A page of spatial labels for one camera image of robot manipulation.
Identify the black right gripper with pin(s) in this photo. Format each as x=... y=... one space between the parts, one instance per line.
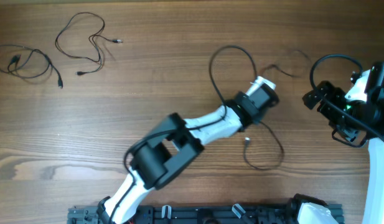
x=318 y=98

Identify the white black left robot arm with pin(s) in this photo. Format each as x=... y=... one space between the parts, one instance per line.
x=159 y=157

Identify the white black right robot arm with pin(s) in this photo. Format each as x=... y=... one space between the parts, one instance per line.
x=357 y=116

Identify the black aluminium base frame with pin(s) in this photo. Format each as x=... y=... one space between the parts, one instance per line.
x=270 y=213

